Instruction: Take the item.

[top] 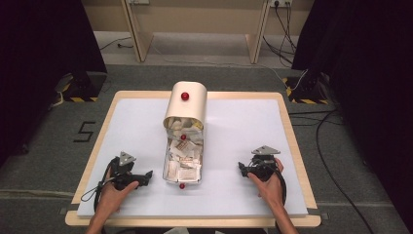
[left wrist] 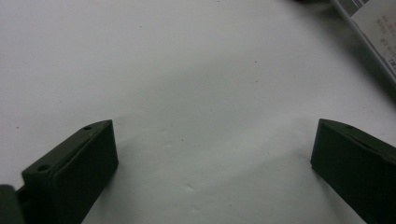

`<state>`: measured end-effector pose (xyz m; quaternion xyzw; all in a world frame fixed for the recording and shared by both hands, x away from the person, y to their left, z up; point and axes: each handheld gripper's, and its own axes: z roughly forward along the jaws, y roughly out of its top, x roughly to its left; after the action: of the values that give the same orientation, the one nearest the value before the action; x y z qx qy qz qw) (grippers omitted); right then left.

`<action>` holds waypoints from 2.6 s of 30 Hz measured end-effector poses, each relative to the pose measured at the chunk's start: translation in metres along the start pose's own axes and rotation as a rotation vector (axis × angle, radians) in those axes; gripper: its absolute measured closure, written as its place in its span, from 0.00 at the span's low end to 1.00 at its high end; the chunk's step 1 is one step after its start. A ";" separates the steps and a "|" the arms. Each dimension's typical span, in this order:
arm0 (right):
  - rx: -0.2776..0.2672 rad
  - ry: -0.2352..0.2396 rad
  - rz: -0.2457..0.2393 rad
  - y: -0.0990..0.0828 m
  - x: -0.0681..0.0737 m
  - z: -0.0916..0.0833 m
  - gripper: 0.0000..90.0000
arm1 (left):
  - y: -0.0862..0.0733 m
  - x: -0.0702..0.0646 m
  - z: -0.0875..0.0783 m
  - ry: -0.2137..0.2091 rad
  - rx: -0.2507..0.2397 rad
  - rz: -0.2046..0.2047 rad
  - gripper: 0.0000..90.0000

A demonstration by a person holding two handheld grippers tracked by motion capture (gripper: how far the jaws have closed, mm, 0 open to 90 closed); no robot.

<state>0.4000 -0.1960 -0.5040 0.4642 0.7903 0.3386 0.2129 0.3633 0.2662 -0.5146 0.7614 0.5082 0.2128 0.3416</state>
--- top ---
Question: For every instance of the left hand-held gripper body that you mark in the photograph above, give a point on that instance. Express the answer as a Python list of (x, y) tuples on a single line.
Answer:
[(123, 174)]

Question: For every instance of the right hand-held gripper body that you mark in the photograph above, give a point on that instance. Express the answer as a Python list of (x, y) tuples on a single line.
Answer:
[(263, 164)]

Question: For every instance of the person's left hand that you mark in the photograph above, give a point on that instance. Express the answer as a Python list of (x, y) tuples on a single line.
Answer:
[(112, 195)]

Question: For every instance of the person's right hand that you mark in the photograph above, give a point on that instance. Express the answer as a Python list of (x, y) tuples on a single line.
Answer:
[(271, 188)]

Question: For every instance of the white table mat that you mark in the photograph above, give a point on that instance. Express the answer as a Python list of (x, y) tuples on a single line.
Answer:
[(233, 146)]

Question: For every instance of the large drawer with red knob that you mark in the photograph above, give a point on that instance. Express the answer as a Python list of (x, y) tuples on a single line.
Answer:
[(182, 162)]

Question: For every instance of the wooden table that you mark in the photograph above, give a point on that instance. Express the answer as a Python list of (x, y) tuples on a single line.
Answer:
[(297, 146)]

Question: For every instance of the open tray of crumpled wrappers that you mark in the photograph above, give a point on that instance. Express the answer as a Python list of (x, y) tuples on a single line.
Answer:
[(184, 152)]

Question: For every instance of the small drawer with red knob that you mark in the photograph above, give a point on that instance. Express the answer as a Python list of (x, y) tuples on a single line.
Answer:
[(183, 132)]

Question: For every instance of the cream cylindrical container lid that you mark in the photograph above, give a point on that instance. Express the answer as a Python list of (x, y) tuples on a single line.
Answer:
[(186, 104)]

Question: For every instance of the black stand base striped tape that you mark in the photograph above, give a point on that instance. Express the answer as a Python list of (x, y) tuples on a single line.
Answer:
[(84, 87), (307, 91)]

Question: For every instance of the light wooden desk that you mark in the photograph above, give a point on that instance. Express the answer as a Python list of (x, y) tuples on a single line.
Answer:
[(139, 35)]

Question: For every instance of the black curtain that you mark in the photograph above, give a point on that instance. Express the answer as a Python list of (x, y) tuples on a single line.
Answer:
[(367, 65), (42, 58)]

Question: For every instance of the white wall socket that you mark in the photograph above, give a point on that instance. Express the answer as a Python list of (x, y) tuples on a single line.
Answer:
[(281, 2)]

